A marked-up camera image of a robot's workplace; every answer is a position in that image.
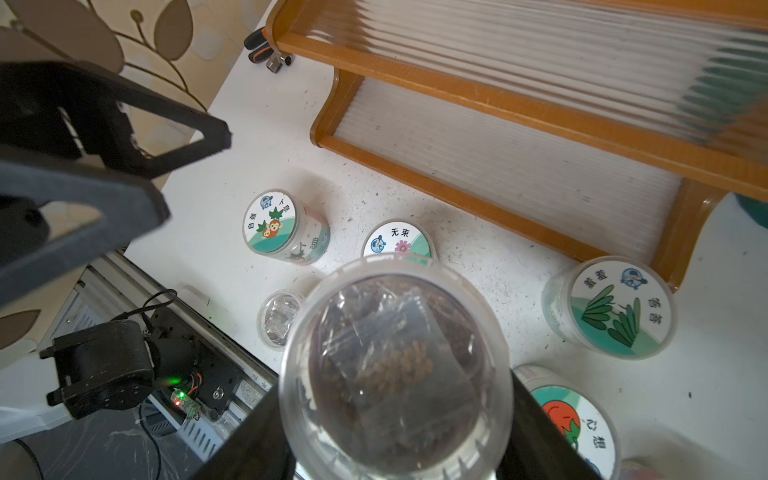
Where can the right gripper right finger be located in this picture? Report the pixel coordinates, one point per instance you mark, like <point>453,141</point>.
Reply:
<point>536,450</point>

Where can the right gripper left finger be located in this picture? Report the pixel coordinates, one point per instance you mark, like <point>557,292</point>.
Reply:
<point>258,449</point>

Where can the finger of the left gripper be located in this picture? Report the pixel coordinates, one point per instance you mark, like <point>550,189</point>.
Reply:
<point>57,215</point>
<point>69,109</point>

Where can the clear seed jar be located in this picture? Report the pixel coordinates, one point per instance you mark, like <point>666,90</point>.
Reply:
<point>276,316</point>
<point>396,367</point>

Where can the wooden two-tier shelf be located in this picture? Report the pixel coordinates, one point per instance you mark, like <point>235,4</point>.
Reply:
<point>591,127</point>

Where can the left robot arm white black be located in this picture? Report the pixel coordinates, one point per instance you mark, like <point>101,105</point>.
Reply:
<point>74,185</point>

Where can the tomato label seed jar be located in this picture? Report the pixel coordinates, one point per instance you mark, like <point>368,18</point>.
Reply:
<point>582,421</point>

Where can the carrot label seed jar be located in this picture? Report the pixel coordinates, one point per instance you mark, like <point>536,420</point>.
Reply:
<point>279,226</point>

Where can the grass label seed jar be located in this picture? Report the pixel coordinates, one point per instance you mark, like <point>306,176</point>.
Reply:
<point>612,305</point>

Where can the flower label seed jar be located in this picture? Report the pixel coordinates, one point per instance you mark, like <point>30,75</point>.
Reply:
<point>401,237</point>

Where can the orange black pliers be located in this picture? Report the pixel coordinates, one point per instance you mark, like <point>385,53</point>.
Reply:
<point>260,51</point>

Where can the green plastic tool case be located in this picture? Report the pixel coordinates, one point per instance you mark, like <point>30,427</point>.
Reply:
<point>757,210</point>

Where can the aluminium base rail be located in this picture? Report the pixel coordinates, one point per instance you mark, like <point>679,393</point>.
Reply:
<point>180,384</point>

